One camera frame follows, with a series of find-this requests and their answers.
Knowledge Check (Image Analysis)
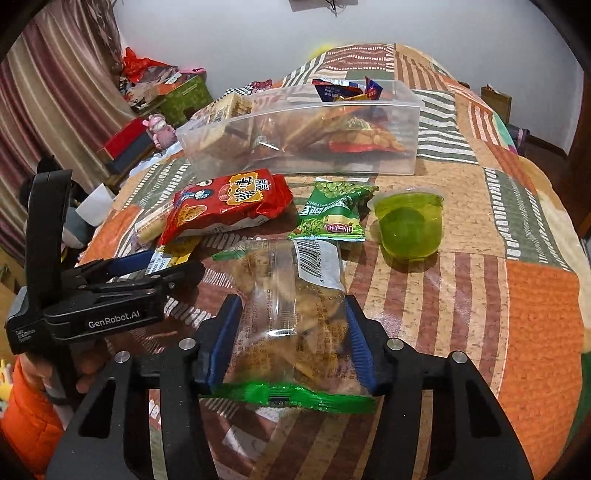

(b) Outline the clear bag of crackers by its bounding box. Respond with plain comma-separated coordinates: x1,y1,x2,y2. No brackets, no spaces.
211,239,376,414

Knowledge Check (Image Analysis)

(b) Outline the orange label biscuit stick pack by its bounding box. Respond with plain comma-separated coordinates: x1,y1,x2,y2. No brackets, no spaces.
279,105,361,153

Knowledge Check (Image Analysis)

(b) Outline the striped curtain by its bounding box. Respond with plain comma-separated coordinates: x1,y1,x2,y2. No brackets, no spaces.
1,1,134,262

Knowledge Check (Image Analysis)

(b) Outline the red flat box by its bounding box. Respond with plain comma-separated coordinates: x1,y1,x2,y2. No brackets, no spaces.
97,117,146,163

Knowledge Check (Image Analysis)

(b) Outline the orange jacket sleeve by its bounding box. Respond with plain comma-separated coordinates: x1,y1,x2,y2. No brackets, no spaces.
1,356,64,479

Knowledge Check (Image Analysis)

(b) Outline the red plastic bag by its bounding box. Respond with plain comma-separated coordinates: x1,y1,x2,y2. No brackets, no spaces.
120,46,169,83

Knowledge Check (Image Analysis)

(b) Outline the green pea snack packet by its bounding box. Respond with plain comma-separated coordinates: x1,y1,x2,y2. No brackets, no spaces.
288,181,379,243

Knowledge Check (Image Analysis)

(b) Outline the blue white snack packet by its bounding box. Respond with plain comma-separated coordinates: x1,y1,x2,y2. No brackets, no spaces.
311,77,383,102

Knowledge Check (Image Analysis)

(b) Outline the brown paper bag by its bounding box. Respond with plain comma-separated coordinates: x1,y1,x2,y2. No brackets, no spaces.
481,85,512,124

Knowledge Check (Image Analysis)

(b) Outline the red fried snack packet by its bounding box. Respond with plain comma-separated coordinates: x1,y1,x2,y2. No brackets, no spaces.
325,117,405,153

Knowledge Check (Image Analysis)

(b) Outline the green jelly cup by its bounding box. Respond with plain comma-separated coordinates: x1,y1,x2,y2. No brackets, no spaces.
368,187,444,261

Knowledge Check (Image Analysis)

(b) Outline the long wafer biscuit pack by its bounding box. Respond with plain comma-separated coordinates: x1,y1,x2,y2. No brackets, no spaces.
134,201,173,246

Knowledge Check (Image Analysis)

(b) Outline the person left hand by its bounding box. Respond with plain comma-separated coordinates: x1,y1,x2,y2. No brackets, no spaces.
18,339,111,395

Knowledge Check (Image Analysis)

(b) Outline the clear plastic storage bin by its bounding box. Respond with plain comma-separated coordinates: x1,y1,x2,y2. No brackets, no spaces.
176,80,424,177

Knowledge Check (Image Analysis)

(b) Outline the patchwork bed blanket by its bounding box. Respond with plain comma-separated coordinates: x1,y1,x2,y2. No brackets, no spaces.
81,43,590,479

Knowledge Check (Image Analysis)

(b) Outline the pink toy figurine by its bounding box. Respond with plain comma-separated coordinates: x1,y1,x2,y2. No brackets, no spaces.
142,113,177,151

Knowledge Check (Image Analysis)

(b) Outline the green storage box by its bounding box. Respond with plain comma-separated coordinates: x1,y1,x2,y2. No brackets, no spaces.
159,75,213,127

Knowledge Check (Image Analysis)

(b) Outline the wall mounted black screen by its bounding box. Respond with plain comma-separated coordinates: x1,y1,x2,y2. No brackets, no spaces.
290,0,359,15

